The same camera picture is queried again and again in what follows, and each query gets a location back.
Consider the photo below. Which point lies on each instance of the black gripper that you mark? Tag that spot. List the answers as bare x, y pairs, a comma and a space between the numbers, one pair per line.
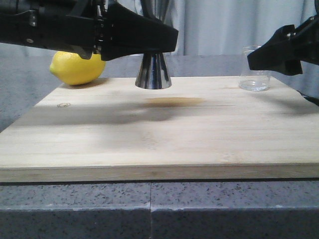
61, 25
288, 46

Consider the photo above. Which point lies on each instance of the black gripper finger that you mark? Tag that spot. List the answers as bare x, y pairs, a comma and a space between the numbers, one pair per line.
128, 33
151, 9

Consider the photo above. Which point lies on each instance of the clear glass beaker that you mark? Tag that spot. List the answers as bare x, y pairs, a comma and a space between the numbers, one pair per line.
252, 80

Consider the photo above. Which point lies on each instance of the steel double jigger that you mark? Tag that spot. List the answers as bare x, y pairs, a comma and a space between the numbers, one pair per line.
153, 73

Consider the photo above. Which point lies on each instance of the yellow lemon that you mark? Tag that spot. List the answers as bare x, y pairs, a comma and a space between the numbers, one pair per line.
72, 70

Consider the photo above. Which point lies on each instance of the grey curtain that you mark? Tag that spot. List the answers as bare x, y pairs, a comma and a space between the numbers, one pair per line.
207, 27

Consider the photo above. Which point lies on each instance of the wooden cutting board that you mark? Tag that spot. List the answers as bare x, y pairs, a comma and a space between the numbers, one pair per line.
199, 128

